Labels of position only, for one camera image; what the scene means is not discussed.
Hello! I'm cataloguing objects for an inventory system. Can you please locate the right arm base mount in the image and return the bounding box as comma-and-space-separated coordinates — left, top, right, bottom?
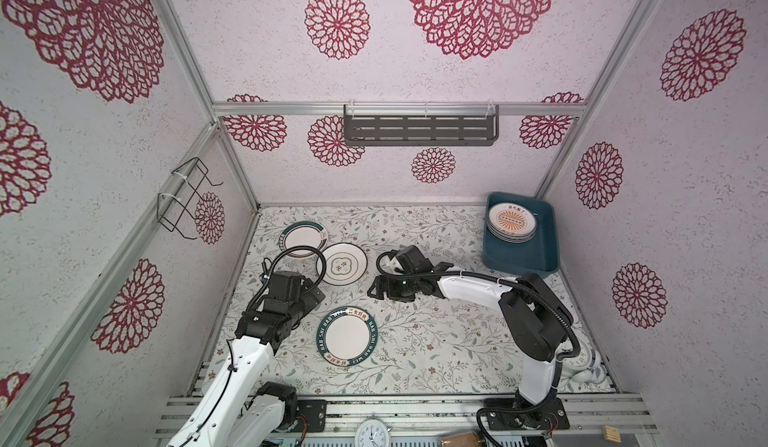
478, 395, 571, 431

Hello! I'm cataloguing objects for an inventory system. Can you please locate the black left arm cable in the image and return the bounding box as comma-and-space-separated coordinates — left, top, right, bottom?
245, 244, 328, 313

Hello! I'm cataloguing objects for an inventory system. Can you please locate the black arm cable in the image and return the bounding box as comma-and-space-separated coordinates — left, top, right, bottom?
245, 244, 328, 313
374, 248, 583, 447

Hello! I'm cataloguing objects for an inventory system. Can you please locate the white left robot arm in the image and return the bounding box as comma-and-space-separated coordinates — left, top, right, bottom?
169, 271, 325, 446

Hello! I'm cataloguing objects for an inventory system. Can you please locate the grey wall shelf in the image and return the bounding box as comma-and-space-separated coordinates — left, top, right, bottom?
342, 105, 499, 147

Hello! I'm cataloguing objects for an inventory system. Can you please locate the green rim plate front left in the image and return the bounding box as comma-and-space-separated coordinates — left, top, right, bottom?
316, 306, 379, 368

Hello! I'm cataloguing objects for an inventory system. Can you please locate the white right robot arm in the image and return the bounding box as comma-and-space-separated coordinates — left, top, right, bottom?
367, 245, 581, 411

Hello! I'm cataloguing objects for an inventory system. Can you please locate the green red rim plate left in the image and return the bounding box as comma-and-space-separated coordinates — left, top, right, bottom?
278, 220, 329, 251

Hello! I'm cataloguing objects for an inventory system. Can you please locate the white round clock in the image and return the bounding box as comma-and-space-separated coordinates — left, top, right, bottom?
354, 418, 391, 447

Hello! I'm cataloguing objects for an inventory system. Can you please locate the black wire wall rack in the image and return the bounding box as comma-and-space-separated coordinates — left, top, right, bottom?
155, 157, 226, 245

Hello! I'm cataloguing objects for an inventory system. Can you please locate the teal plastic bin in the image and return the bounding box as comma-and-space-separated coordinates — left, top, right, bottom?
482, 192, 560, 278

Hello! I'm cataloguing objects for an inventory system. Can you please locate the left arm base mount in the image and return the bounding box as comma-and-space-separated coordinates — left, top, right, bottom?
274, 398, 328, 434

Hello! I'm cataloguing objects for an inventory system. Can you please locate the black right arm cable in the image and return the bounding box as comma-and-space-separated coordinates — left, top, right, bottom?
374, 248, 583, 447

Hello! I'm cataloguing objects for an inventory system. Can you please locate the brown box front edge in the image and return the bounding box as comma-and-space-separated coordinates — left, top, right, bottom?
438, 430, 486, 447

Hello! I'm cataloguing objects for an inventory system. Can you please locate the white plate clover motif back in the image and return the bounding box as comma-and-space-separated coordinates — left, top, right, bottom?
316, 243, 368, 286

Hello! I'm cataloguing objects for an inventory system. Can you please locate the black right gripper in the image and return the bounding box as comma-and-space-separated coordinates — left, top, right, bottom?
365, 274, 419, 301

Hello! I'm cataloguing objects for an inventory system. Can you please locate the orange sunburst plate back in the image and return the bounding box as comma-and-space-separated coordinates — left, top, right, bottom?
487, 202, 537, 240

